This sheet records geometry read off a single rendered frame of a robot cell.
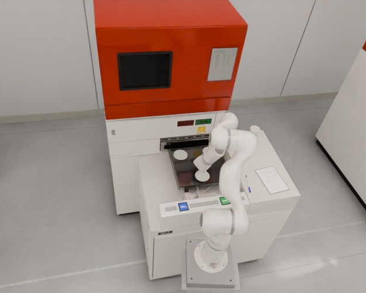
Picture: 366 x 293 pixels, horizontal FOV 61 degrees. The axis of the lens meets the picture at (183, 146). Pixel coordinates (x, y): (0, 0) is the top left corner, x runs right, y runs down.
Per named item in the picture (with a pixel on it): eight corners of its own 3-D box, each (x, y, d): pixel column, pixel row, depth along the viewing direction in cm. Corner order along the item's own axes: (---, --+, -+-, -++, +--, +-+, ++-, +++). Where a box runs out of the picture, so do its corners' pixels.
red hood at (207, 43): (100, 58, 244) (90, -25, 202) (200, 54, 261) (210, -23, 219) (106, 121, 193) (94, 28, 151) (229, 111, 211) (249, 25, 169)
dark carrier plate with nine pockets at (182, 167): (169, 149, 227) (169, 149, 226) (215, 145, 234) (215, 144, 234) (180, 187, 203) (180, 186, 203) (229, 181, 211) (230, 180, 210)
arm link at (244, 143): (211, 229, 155) (243, 231, 156) (216, 238, 143) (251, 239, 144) (221, 128, 153) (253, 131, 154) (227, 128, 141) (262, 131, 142)
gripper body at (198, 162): (198, 156, 197) (191, 163, 206) (209, 168, 196) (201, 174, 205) (205, 150, 201) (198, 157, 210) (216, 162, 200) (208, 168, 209)
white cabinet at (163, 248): (139, 216, 288) (137, 156, 230) (237, 202, 309) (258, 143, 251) (149, 286, 245) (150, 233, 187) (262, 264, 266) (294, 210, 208)
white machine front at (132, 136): (110, 156, 227) (104, 113, 199) (216, 145, 245) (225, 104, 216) (110, 159, 225) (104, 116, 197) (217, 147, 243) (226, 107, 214)
